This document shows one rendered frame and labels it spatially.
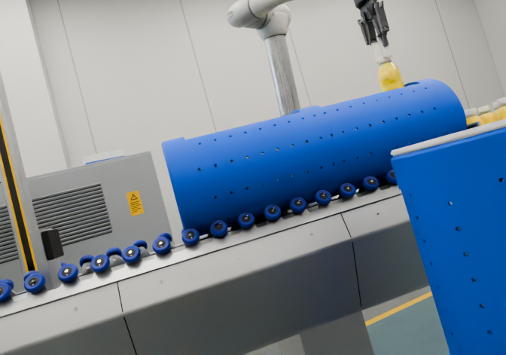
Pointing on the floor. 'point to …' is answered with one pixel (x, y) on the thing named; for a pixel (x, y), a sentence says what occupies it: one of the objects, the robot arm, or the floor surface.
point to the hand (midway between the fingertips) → (381, 50)
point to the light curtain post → (16, 188)
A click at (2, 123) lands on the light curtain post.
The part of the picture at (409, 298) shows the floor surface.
